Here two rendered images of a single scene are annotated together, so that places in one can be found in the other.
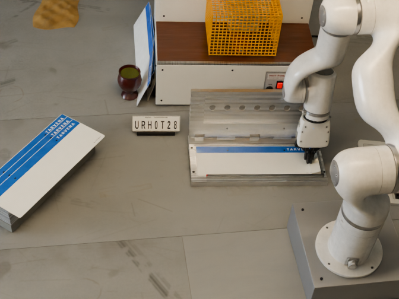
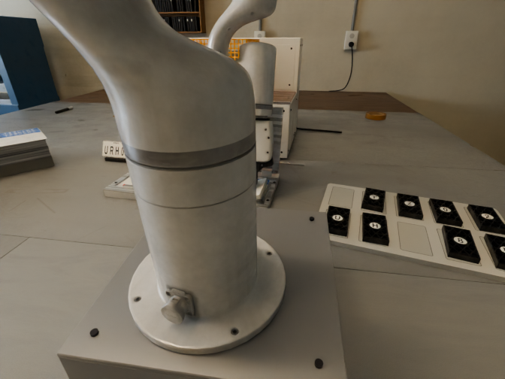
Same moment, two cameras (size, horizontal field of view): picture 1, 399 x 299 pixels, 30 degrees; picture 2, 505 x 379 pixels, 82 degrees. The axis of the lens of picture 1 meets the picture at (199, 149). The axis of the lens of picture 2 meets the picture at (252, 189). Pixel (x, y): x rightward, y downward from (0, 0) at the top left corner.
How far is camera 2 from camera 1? 1.86 m
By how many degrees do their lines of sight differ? 25
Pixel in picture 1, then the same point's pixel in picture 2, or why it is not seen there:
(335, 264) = (149, 304)
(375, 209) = (154, 59)
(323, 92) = (253, 66)
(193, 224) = (60, 228)
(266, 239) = not seen: hidden behind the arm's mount
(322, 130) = (260, 133)
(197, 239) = (40, 244)
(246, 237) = (107, 252)
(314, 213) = not seen: hidden behind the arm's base
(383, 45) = not seen: outside the picture
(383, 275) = (259, 362)
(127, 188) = (40, 190)
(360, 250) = (179, 259)
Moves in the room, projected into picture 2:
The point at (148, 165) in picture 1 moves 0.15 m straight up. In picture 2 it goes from (86, 177) to (72, 128)
